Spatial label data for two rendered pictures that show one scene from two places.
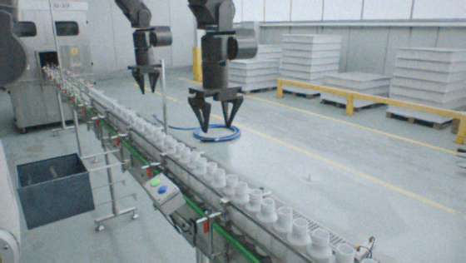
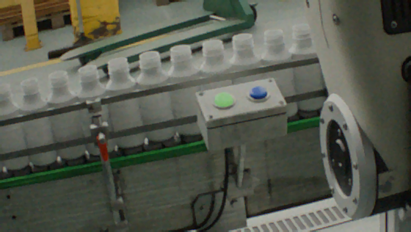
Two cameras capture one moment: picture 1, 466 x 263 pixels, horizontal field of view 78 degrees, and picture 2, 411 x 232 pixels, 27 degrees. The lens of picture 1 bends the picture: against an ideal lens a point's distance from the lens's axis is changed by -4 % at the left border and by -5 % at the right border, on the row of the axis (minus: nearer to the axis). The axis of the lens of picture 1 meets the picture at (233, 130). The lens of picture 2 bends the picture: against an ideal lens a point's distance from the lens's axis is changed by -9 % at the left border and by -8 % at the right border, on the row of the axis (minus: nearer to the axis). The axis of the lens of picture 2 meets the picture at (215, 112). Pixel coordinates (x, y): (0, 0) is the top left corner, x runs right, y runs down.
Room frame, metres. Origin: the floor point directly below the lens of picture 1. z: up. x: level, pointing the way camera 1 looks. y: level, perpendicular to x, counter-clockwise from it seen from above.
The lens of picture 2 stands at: (0.31, 1.57, 1.63)
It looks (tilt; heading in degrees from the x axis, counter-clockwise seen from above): 20 degrees down; 296
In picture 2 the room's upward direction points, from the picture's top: 8 degrees counter-clockwise
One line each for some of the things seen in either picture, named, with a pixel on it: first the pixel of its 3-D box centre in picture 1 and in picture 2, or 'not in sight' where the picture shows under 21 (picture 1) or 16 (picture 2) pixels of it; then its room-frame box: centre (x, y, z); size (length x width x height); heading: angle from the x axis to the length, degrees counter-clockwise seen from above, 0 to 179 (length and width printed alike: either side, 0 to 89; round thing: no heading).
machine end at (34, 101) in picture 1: (47, 64); not in sight; (5.59, 3.48, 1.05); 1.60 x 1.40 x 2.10; 36
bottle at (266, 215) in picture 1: (266, 226); not in sight; (0.72, -0.09, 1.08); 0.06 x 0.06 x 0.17
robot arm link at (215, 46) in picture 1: (216, 48); not in sight; (0.65, 0.03, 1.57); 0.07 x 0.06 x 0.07; 128
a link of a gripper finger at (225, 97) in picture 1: (222, 108); not in sight; (0.66, 0.02, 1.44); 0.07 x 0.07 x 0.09; 37
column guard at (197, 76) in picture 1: (199, 63); not in sight; (10.12, 1.11, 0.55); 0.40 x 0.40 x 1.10; 36
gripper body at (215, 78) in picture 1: (215, 77); not in sight; (0.65, 0.04, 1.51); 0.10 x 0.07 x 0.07; 127
